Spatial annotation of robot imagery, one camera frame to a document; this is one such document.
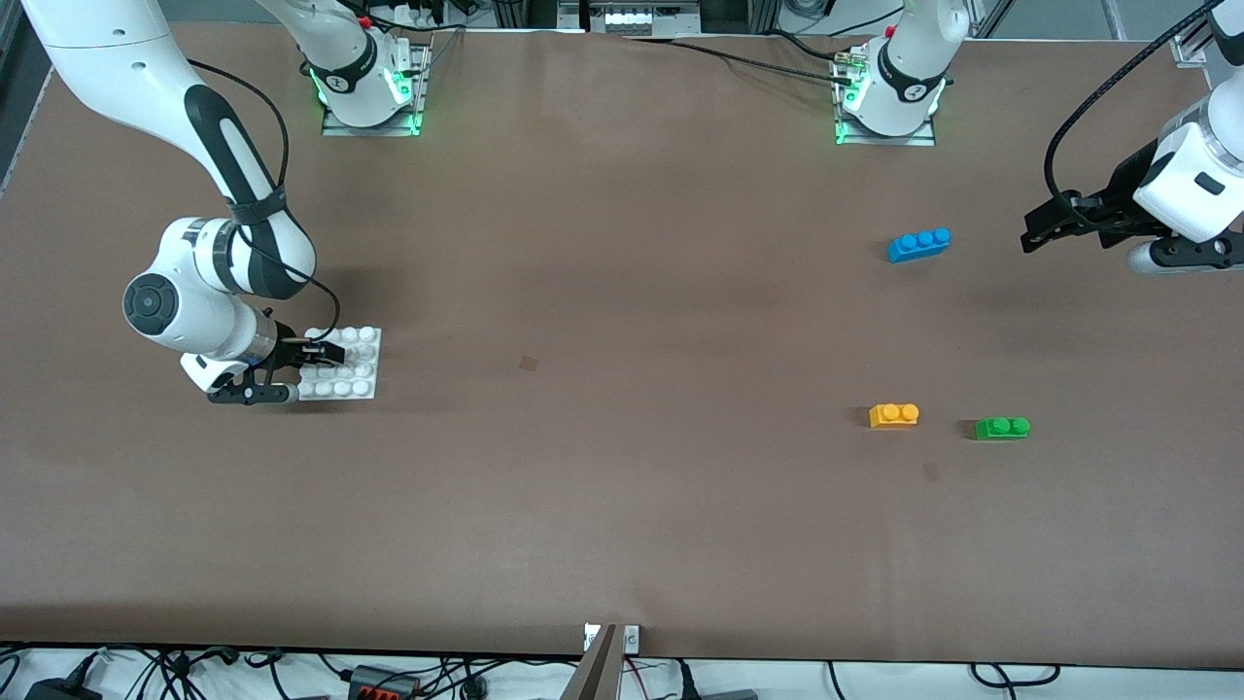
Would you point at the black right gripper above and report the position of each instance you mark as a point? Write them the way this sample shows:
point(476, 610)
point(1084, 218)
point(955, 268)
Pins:
point(288, 348)

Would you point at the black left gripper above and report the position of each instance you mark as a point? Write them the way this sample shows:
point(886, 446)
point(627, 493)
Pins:
point(1120, 198)

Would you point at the white studded base plate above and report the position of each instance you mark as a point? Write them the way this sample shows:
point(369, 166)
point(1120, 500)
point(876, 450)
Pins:
point(355, 379)

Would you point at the yellow two-stud block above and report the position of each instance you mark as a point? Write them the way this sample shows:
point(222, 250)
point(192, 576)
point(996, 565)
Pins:
point(894, 416)

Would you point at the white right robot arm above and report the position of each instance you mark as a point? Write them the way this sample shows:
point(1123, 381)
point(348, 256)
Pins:
point(107, 58)

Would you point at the blue three-stud block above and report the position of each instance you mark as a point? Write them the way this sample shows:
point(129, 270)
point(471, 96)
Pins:
point(918, 245)

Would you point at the green two-stud block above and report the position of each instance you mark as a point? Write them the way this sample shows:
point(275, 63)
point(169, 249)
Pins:
point(1002, 429)

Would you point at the black orange connector strip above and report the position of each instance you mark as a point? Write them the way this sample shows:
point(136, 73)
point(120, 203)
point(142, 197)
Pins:
point(384, 683)

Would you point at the black power adapter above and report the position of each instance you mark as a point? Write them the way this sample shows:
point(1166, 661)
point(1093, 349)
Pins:
point(58, 691)

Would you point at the white power strip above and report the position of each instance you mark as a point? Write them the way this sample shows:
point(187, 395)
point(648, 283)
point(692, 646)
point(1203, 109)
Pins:
point(637, 18)

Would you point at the black plug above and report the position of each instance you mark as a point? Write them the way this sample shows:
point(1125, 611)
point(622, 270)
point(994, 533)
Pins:
point(685, 681)

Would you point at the metal table corner bracket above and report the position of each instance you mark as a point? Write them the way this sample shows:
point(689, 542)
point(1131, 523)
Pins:
point(1192, 51)

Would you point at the grey camera post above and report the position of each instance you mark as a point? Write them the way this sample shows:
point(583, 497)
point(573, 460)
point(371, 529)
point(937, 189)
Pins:
point(595, 671)

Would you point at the small metal edge bracket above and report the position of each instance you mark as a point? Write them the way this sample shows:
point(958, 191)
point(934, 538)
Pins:
point(632, 638)

